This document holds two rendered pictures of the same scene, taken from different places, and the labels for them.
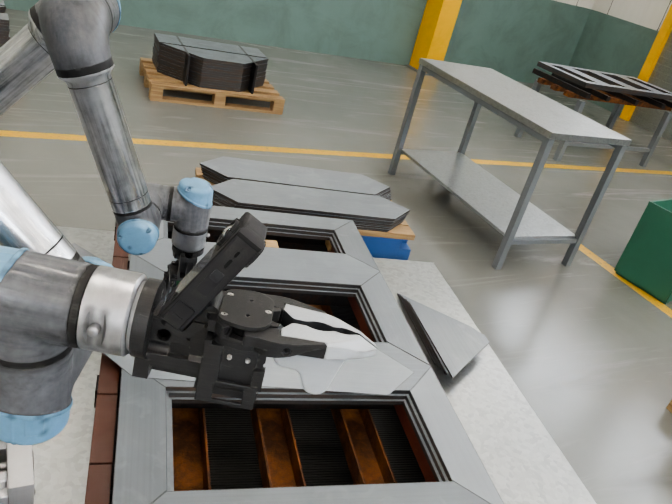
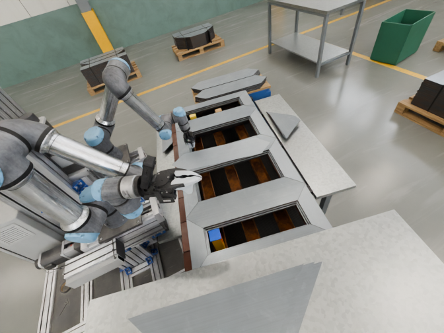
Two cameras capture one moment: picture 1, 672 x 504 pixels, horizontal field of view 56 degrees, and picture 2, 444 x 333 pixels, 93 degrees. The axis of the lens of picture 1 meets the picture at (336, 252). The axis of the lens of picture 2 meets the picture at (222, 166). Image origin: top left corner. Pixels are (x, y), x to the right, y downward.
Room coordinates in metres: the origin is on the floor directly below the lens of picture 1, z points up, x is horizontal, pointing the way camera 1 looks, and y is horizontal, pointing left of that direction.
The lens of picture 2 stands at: (0.10, -0.26, 1.94)
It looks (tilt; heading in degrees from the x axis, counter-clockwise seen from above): 47 degrees down; 19
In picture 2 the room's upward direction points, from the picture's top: 15 degrees counter-clockwise
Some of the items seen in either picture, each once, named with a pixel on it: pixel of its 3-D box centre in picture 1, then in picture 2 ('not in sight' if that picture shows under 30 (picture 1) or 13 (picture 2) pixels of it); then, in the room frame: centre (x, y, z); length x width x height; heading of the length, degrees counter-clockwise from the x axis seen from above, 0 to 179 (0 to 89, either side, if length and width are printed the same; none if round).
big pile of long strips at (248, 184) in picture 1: (305, 193); (228, 84); (2.23, 0.17, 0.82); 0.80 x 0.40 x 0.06; 111
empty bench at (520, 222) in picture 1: (492, 158); (307, 30); (4.54, -0.93, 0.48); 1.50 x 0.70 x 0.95; 32
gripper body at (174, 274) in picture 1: (185, 269); (187, 134); (1.23, 0.32, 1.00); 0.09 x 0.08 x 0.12; 21
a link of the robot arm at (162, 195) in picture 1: (145, 203); (166, 121); (1.19, 0.42, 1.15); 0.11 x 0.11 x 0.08; 16
